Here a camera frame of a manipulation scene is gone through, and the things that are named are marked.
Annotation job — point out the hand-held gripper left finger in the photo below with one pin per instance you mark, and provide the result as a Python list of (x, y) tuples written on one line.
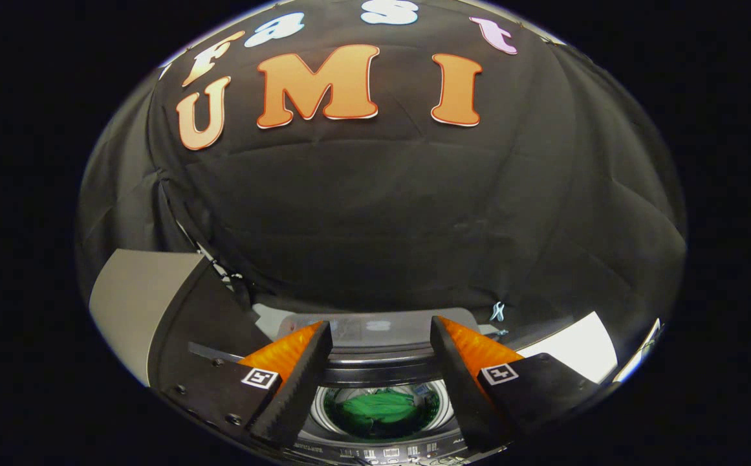
[(297, 395)]

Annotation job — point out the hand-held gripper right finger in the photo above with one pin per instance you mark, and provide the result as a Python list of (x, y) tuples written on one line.
[(466, 395)]

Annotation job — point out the green polo shirt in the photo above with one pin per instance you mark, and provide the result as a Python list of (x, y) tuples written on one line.
[(381, 408)]

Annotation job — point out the grey washing machine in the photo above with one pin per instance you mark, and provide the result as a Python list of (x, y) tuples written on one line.
[(381, 453)]

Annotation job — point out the light blue clip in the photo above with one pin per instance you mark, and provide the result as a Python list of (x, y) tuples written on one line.
[(497, 312)]

